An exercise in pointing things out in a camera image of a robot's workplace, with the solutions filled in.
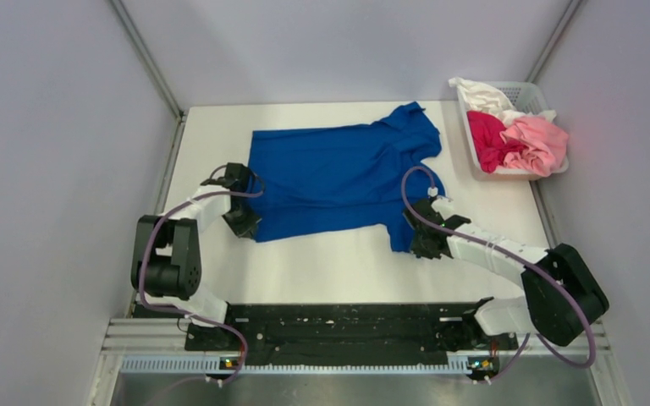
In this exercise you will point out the white t-shirt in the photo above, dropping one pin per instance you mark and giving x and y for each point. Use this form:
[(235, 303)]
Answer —
[(506, 101)]

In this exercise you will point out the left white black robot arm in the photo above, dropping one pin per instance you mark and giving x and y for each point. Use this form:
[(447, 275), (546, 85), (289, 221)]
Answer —
[(167, 269)]

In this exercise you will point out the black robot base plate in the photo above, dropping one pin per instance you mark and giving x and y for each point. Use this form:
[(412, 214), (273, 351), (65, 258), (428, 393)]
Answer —
[(360, 334)]

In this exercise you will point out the aluminium frame rail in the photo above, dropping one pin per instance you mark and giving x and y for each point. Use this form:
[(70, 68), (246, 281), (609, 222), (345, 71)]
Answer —
[(173, 345)]

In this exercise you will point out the magenta t-shirt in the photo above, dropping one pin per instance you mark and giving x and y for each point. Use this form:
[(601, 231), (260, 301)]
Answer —
[(490, 146)]

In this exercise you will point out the blue panda print t-shirt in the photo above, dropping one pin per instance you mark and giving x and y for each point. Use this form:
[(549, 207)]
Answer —
[(333, 179)]

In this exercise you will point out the white plastic laundry basket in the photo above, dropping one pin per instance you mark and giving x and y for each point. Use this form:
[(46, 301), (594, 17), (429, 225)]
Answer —
[(501, 173)]

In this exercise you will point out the light pink t-shirt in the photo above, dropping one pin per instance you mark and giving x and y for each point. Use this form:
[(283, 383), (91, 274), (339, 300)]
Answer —
[(546, 146)]

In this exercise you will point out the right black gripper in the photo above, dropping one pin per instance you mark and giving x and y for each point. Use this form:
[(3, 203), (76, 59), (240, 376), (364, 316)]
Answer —
[(419, 249)]

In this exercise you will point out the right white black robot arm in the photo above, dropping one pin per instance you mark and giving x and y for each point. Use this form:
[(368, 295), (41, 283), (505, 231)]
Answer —
[(559, 294)]

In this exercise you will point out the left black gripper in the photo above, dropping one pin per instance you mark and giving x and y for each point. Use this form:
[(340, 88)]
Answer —
[(246, 228)]

